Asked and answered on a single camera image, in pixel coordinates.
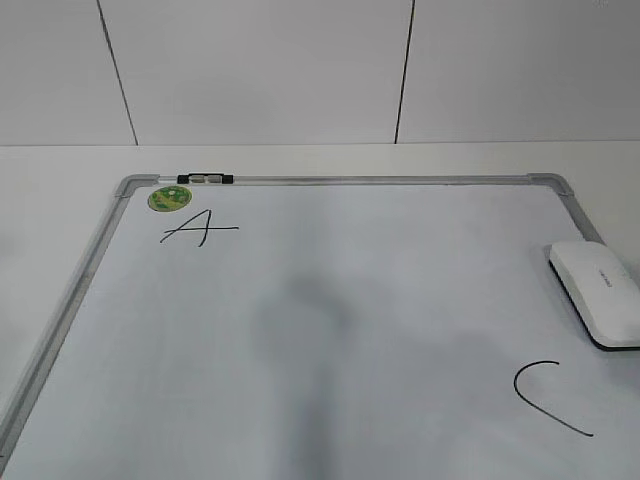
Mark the white whiteboard eraser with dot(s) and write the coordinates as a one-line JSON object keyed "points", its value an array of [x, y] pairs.
{"points": [[601, 290]]}

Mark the white aluminium-framed whiteboard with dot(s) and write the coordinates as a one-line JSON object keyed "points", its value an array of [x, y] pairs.
{"points": [[327, 328]]}

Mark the green round magnet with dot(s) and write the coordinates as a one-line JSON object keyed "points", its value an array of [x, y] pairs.
{"points": [[169, 199]]}

